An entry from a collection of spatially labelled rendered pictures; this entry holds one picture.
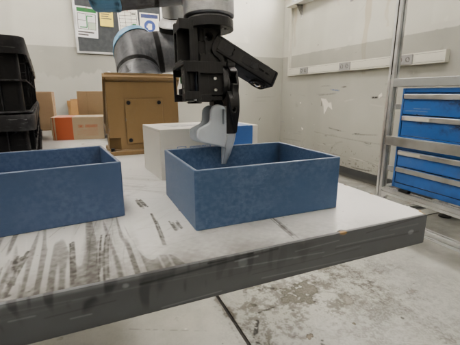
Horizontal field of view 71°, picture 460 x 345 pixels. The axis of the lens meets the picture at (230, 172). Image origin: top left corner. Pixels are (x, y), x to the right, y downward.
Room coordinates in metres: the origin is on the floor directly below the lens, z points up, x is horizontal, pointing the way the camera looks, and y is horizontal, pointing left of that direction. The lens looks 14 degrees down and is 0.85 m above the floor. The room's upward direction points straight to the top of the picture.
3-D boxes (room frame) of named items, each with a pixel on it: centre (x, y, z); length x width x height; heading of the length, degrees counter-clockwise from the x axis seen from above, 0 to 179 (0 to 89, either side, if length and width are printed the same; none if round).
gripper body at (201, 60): (0.51, 0.04, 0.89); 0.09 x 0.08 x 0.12; 112
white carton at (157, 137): (0.66, 0.06, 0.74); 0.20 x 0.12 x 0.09; 118
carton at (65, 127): (1.15, 0.53, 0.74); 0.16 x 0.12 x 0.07; 108
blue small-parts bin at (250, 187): (0.45, -0.02, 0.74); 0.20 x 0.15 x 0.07; 114
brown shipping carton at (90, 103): (1.38, 0.45, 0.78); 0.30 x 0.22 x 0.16; 107
